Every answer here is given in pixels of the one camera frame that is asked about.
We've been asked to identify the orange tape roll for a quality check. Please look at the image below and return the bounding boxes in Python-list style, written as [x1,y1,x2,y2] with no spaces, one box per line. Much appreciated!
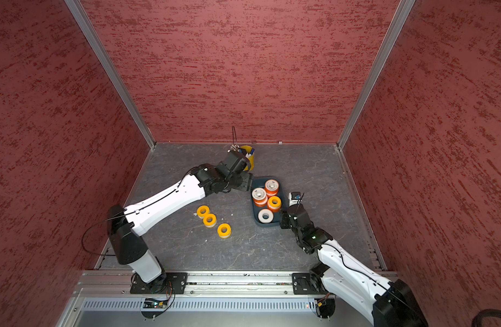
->
[252,187,268,207]
[258,208,274,224]
[264,179,280,197]

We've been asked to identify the yellow tape roll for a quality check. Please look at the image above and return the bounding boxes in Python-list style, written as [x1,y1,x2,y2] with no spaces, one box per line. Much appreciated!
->
[267,196,283,213]
[197,205,210,219]
[203,213,217,228]
[217,223,232,239]

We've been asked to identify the teal storage box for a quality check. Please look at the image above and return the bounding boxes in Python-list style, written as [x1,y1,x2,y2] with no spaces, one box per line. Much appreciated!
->
[250,177,287,228]

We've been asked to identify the orange tape roll bottom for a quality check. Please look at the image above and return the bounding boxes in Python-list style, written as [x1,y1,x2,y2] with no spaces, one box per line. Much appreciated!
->
[252,187,268,207]

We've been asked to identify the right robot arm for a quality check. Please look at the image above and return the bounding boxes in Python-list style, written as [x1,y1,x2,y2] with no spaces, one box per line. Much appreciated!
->
[280,204,428,326]

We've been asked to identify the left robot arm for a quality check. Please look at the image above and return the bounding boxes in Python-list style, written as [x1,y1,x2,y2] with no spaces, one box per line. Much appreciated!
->
[107,150,253,287]

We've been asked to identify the yellow tape roll bottom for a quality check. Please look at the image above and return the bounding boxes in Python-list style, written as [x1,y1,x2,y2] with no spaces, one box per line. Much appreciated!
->
[217,223,232,239]

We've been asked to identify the pens in cup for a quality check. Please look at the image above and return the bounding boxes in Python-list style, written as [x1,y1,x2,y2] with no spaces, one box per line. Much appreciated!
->
[230,144,254,158]

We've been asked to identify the yellow pen cup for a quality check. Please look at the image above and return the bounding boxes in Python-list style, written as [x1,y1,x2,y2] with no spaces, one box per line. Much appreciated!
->
[239,145,255,171]

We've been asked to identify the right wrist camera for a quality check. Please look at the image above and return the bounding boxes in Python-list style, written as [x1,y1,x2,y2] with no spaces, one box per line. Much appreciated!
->
[288,192,303,207]

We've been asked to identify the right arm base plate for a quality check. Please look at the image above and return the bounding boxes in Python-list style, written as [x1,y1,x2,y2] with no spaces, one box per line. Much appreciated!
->
[291,272,328,296]

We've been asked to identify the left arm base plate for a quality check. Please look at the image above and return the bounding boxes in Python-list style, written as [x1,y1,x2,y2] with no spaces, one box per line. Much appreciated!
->
[130,272,188,296]

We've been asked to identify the aluminium front rail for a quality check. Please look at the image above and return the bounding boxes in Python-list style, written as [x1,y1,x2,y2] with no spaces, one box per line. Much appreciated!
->
[72,269,323,299]

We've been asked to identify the left corner aluminium post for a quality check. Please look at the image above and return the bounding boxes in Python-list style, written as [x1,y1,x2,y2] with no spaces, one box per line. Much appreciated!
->
[65,0,157,151]

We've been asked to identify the corner aluminium post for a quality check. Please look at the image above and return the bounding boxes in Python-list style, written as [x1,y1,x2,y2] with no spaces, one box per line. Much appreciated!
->
[65,0,157,151]
[337,0,415,151]

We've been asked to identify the right corner aluminium post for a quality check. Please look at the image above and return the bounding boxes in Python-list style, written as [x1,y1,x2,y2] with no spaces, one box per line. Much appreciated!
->
[337,0,415,151]

